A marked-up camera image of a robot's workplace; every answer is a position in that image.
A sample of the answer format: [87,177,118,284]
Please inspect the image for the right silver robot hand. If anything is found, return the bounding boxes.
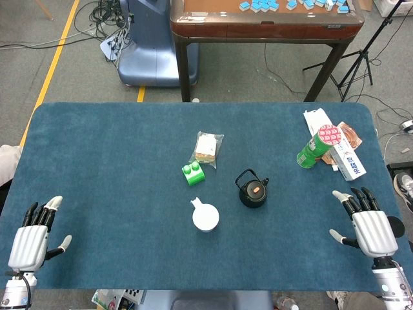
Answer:
[328,187,399,258]

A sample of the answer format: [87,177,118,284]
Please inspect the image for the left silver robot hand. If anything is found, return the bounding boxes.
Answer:
[8,195,72,271]

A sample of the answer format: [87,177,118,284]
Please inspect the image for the black teapot with orange knob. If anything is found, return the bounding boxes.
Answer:
[234,168,270,209]

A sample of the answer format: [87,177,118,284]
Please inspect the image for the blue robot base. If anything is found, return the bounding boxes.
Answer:
[117,0,199,87]

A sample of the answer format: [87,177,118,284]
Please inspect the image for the black round disc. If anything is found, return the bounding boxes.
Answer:
[387,215,406,239]

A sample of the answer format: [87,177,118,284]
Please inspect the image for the person's grey sneaker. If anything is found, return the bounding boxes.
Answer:
[392,172,413,214]

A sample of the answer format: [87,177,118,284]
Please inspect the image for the black floor box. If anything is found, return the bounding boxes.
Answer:
[386,161,413,181]

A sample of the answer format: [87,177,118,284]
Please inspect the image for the person's leg in grey trousers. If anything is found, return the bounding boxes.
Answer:
[325,289,385,310]

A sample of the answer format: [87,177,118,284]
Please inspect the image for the white toothpaste box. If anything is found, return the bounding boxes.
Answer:
[303,108,367,181]

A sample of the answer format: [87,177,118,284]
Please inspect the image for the person's beige knee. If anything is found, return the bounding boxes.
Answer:
[0,144,23,187]

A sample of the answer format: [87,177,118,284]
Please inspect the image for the printed paper sheets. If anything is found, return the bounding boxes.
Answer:
[91,288,145,308]

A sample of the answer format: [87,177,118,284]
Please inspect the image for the brown snack packet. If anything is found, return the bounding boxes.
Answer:
[321,121,363,165]

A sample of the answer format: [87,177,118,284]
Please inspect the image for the green chips can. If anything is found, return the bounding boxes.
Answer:
[296,124,343,169]

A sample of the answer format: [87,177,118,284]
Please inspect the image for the blue table cloth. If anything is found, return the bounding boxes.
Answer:
[0,102,413,291]

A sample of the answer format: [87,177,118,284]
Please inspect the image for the clear plastic water bottle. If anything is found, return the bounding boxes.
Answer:
[276,294,299,310]

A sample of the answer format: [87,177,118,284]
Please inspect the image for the white plastic cup with tab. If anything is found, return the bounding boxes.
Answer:
[190,197,221,233]

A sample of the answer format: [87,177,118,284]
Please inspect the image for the black tripod stand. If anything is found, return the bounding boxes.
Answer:
[302,0,407,103]

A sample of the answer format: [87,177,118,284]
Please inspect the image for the green toy building block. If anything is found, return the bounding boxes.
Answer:
[181,160,206,187]

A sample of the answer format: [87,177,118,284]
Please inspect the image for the grey blue robot torso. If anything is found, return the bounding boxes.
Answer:
[138,289,274,310]

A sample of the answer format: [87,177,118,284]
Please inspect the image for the sandwich in clear bag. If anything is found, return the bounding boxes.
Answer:
[194,130,225,169]

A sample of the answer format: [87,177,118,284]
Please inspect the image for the white power strip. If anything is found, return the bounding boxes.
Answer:
[99,30,130,62]

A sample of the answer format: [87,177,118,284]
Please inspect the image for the brown mahjong table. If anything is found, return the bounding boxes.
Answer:
[170,0,365,103]

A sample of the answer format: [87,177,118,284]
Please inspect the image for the thin black floor cable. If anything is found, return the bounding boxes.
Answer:
[263,43,308,95]

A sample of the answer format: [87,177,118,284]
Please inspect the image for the black tangled cable bundle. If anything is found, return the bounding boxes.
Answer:
[73,0,132,41]

